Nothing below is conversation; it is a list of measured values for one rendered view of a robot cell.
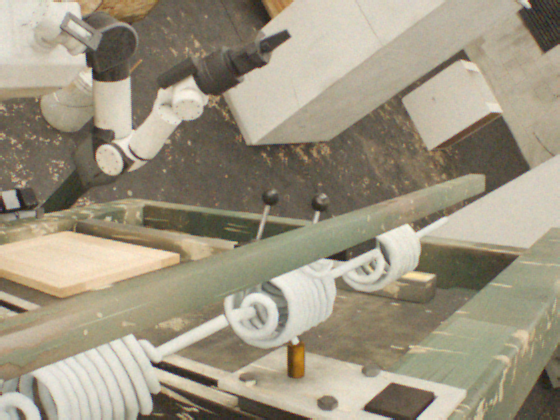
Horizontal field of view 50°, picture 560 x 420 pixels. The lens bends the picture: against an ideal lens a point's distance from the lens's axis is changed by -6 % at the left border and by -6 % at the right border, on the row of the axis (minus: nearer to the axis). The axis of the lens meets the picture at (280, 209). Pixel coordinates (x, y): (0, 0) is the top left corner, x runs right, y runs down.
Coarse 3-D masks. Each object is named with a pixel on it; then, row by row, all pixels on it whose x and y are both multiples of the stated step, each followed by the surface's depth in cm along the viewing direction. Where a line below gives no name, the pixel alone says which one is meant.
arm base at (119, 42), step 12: (96, 12) 140; (108, 24) 131; (120, 24) 131; (108, 36) 131; (120, 36) 132; (132, 36) 134; (108, 48) 132; (120, 48) 134; (132, 48) 135; (96, 60) 132; (108, 60) 134; (120, 60) 135; (96, 72) 134
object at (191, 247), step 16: (80, 224) 158; (96, 224) 155; (112, 224) 155; (112, 240) 151; (128, 240) 148; (144, 240) 145; (160, 240) 141; (176, 240) 138; (192, 240) 137; (208, 240) 137; (192, 256) 136; (416, 272) 111; (352, 288) 114; (384, 288) 110; (400, 288) 108; (416, 288) 106; (432, 288) 108
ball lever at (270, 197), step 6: (264, 192) 130; (270, 192) 130; (276, 192) 130; (264, 198) 130; (270, 198) 129; (276, 198) 130; (270, 204) 130; (264, 210) 130; (264, 216) 130; (264, 222) 129; (258, 228) 129; (258, 234) 129; (252, 240) 128
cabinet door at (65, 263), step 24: (48, 240) 146; (72, 240) 147; (96, 240) 146; (0, 264) 124; (24, 264) 124; (48, 264) 126; (72, 264) 126; (96, 264) 126; (120, 264) 125; (144, 264) 126; (168, 264) 131; (48, 288) 111; (72, 288) 111
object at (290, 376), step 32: (352, 256) 46; (288, 352) 54; (160, 384) 61; (192, 384) 61; (224, 384) 53; (256, 384) 53; (288, 384) 53; (320, 384) 53; (352, 384) 53; (384, 384) 52; (416, 384) 52; (160, 416) 62; (192, 416) 59; (224, 416) 57; (256, 416) 54; (288, 416) 53; (320, 416) 48; (352, 416) 47; (448, 416) 47
